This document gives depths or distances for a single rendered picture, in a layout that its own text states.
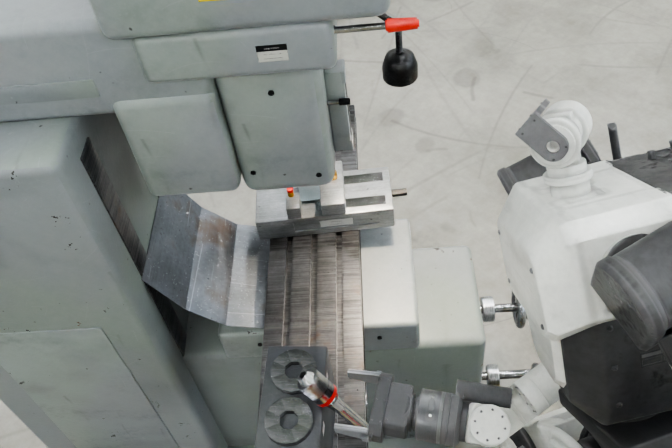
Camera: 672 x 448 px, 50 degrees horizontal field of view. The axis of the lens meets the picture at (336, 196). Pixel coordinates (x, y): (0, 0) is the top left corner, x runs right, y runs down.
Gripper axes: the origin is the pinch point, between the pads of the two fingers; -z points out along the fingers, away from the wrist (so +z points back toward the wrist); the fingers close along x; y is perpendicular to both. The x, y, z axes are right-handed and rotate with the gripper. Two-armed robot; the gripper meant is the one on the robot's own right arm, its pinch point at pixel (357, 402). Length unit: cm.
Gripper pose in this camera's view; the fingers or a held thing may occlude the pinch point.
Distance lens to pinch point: 132.7
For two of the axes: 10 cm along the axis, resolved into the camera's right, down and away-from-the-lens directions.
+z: 9.7, 1.1, -2.3
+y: 1.0, 6.6, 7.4
